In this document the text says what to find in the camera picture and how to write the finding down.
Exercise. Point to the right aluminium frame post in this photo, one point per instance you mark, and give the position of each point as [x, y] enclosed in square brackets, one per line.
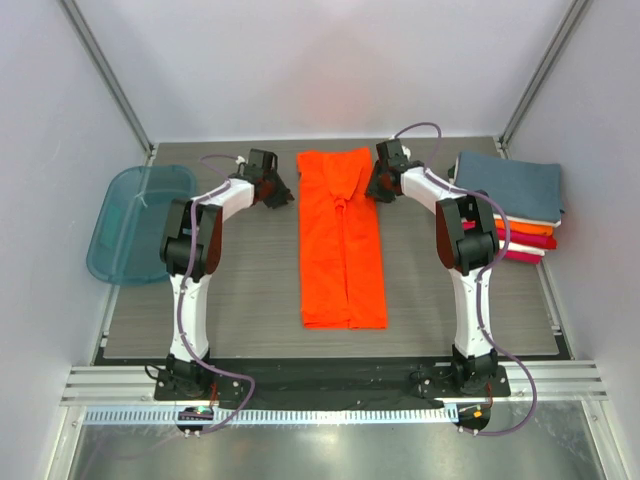
[567, 27]

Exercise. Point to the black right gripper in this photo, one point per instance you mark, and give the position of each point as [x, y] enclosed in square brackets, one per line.
[379, 185]

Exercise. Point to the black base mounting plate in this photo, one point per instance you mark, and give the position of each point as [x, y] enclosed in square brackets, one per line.
[333, 384]

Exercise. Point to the aluminium frame post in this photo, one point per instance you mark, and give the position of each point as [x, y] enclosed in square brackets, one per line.
[96, 55]
[567, 27]

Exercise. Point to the folded orange t-shirt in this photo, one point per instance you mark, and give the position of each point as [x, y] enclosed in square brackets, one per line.
[525, 228]

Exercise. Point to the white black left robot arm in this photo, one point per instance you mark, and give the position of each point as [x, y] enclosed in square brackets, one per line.
[191, 251]

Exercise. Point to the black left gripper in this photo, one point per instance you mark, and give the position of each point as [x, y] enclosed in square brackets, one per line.
[275, 192]

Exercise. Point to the folded magenta t-shirt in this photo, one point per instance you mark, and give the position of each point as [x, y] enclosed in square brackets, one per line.
[501, 232]

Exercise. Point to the left aluminium frame post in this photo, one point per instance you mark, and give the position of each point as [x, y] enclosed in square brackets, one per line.
[96, 55]

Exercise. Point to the teal plastic bin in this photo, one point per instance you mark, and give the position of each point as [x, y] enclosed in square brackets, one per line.
[125, 245]

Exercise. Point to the folded blue-grey t-shirt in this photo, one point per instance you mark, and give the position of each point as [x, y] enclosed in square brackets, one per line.
[505, 187]

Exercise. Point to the slotted grey cable duct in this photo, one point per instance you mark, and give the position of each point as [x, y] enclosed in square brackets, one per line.
[199, 416]

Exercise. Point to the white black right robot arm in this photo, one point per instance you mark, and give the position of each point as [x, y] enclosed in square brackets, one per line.
[467, 244]

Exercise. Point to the orange t-shirt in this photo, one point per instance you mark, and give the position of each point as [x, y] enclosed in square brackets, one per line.
[340, 254]
[525, 228]

